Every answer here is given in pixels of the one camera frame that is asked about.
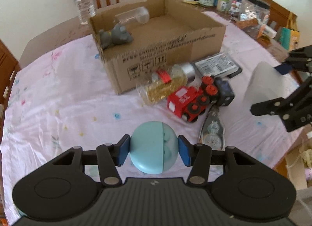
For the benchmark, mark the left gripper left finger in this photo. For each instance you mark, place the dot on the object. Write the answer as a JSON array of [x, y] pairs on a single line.
[[111, 156]]

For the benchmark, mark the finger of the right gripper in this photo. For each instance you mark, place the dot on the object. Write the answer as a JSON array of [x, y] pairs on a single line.
[[294, 111], [298, 60]]

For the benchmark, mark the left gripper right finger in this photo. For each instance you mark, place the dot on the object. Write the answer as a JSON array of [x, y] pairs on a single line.
[[198, 157]]

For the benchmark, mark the correction tape dispenser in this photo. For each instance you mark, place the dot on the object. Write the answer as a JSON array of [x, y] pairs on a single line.
[[212, 131]]

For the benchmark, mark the white translucent plastic bottle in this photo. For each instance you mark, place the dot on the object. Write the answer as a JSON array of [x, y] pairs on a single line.
[[266, 83]]

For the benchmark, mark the light blue egg-shaped case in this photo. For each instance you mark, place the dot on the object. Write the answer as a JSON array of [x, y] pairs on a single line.
[[153, 147]]

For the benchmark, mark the red toy train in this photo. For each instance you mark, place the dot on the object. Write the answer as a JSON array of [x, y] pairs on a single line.
[[188, 103]]

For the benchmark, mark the black toy train car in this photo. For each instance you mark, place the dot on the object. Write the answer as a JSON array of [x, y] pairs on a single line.
[[225, 93]]

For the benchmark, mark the pencil lead refill case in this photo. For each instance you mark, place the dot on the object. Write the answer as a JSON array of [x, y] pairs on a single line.
[[220, 65]]

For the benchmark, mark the wooden chair right side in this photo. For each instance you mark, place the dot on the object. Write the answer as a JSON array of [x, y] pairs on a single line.
[[281, 17]]

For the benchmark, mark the large clear black-lid jar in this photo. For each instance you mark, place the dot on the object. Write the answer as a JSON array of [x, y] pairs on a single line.
[[257, 13]]

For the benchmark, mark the pink floral tablecloth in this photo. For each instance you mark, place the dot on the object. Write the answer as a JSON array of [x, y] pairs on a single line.
[[64, 99]]

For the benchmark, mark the capsule bottle silver cap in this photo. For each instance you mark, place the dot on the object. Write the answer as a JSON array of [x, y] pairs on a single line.
[[158, 85]]

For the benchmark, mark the green-lid small jar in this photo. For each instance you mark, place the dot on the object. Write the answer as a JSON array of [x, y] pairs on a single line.
[[222, 5]]

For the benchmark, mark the brown cardboard box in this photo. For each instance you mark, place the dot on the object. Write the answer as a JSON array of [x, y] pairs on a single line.
[[175, 33]]

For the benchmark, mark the grey plush toy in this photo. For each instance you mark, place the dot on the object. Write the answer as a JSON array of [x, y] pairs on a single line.
[[117, 36]]

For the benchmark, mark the wooden chair left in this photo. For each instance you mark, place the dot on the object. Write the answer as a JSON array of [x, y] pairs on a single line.
[[8, 71]]

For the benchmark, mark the clear empty plastic jar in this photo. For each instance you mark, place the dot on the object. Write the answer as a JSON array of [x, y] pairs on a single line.
[[138, 15]]

